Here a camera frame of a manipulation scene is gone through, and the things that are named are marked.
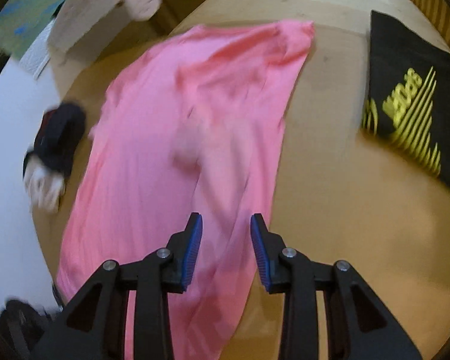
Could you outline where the pink t-shirt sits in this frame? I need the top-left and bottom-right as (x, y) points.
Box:
(56, 19), (315, 359)

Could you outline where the cream knit sweater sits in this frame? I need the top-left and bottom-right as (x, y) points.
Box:
(23, 154), (65, 213)

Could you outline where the dark navy garment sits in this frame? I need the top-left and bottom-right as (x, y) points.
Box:
(22, 102), (87, 180)

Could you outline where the folded black sport shirt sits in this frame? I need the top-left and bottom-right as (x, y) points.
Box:
(361, 10), (450, 187)

